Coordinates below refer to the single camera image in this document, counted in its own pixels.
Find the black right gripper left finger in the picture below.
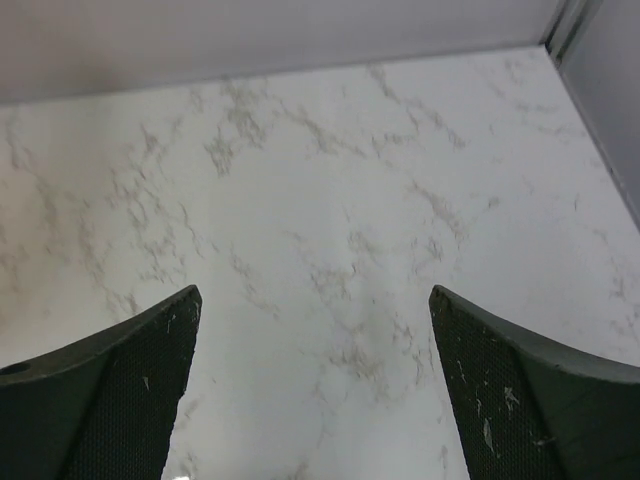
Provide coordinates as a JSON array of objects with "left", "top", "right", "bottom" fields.
[{"left": 1, "top": 285, "right": 202, "bottom": 479}]

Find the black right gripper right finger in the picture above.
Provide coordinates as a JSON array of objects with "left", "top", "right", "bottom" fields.
[{"left": 429, "top": 285, "right": 639, "bottom": 480}]

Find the aluminium corner post right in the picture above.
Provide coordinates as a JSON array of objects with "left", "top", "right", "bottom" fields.
[{"left": 544, "top": 0, "right": 639, "bottom": 220}]

